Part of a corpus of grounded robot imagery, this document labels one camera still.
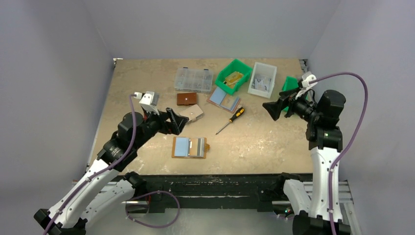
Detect cards in green bin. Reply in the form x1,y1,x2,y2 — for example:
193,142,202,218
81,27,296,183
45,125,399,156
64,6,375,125
223,71,244,89

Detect yellow black screwdriver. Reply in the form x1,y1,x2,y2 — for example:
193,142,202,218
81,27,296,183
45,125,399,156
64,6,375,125
215,107,245,135

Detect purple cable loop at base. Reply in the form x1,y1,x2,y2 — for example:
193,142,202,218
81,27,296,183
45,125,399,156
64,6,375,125
125,190,181,229

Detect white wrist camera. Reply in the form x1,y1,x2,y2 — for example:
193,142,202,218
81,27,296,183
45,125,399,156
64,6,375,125
295,71,317,99
134,91,160,115

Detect clear plastic organizer box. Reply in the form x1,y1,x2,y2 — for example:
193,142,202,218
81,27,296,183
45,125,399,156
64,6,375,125
174,67,214,94

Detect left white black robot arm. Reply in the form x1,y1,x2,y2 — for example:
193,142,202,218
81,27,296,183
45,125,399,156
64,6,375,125
34,108,189,235

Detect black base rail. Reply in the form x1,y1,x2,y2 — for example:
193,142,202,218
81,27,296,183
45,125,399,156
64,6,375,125
116,173,320,215

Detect green bin right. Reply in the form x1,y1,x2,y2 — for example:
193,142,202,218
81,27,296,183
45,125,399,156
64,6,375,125
280,76,308,113

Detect green bin with cards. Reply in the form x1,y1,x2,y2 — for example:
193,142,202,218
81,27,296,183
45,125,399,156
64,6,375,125
215,59,253,95

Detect white plastic bin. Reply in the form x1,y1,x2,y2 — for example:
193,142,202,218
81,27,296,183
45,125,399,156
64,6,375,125
248,62,277,98

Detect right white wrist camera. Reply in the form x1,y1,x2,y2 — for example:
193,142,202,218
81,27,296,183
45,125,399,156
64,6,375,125
295,71,317,99

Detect beige card holder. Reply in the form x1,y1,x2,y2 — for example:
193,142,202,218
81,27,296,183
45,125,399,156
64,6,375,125
179,104,204,125

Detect cards in white bin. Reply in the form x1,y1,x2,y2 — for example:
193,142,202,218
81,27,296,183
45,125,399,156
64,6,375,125
252,73,272,92

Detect gold card in holder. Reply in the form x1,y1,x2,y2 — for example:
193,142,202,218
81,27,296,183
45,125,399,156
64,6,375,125
188,138,205,158

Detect stack of loose cards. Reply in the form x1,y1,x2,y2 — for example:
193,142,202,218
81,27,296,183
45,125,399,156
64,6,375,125
207,87,242,113

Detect aluminium frame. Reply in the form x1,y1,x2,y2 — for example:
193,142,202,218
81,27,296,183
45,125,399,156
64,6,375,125
58,180,362,235

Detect mustard yellow card holder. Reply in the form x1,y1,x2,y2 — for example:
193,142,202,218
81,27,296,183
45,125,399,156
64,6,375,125
171,137,210,159

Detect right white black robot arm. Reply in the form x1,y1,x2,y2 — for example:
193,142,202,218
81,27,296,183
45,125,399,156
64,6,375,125
262,89,351,235

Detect brown leather card holder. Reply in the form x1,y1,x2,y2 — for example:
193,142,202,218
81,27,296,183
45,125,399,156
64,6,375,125
176,93,198,106

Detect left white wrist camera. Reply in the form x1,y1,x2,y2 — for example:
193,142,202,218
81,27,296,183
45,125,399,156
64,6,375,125
134,91,160,115

